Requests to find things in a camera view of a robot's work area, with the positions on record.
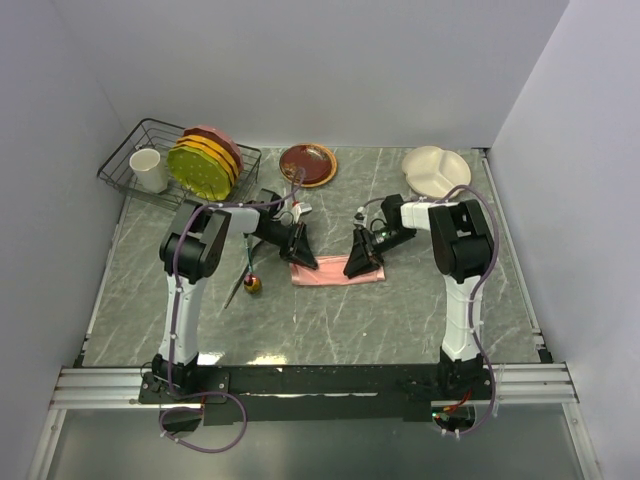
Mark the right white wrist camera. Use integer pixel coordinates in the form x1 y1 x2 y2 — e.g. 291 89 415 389
353 206 368 230

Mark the aluminium frame rail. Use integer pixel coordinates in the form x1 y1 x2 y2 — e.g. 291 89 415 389
49 364 579 410

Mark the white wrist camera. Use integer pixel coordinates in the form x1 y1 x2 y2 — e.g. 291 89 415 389
353 206 368 230
290 201 313 224

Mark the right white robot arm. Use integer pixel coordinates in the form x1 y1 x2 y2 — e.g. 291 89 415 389
343 194 496 399

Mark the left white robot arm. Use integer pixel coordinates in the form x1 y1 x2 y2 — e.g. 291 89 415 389
151 189 318 402

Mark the iridescent metal spoon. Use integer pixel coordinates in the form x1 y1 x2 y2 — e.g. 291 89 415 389
243 234 262 295

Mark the pink satin napkin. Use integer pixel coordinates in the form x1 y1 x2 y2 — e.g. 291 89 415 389
289 255 386 287

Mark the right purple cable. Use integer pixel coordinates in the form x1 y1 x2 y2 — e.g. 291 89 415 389
355 184 501 441

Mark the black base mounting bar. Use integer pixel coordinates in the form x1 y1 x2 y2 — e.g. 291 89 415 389
138 364 492 426

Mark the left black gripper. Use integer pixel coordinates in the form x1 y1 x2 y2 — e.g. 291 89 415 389
256 220 317 269

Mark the dark red decorated plate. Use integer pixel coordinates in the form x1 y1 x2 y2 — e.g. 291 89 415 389
279 143 338 188

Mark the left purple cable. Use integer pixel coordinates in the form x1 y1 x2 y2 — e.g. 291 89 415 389
158 166 307 454

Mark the orange plate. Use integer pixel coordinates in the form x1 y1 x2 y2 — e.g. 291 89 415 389
171 135 242 188

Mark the black utensil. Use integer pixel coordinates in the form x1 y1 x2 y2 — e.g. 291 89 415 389
223 237 264 309

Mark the black wire dish rack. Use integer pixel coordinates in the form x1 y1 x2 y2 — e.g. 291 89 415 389
97 118 262 211

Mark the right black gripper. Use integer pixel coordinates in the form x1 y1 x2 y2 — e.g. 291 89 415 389
344 226 416 279

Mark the dark pink plate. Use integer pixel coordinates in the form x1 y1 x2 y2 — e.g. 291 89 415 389
184 125 244 172

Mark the cream divided plate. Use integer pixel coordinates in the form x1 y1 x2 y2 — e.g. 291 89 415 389
401 146 472 199

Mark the green polka dot plate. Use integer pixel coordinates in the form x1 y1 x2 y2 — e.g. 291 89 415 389
167 146 232 201

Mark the white cup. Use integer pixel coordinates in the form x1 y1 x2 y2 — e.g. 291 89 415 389
129 148 169 194

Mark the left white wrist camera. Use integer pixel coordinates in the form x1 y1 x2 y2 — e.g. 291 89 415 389
290 201 313 224

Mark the purple cable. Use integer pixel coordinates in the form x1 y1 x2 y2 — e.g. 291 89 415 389
158 166 307 454
355 184 501 441

